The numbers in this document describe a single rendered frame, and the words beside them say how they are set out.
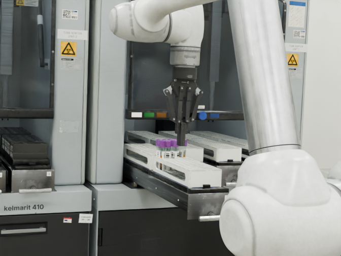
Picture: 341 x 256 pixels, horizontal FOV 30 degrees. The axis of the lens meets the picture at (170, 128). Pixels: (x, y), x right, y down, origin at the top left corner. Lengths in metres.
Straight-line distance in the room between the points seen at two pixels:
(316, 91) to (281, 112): 2.67
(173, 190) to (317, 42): 2.24
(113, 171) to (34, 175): 0.30
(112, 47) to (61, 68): 0.19
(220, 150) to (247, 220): 1.18
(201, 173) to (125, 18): 0.48
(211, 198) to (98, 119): 0.60
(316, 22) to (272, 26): 2.62
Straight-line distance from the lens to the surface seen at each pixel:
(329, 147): 3.97
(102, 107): 2.17
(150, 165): 2.04
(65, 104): 2.14
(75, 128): 2.16
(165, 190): 1.87
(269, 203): 1.13
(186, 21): 1.86
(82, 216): 2.12
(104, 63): 2.17
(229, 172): 2.28
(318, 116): 3.91
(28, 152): 2.12
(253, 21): 1.26
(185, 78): 1.88
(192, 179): 1.75
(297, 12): 2.49
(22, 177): 2.05
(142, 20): 1.77
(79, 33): 2.15
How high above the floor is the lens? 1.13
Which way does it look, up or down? 5 degrees down
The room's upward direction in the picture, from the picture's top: 2 degrees clockwise
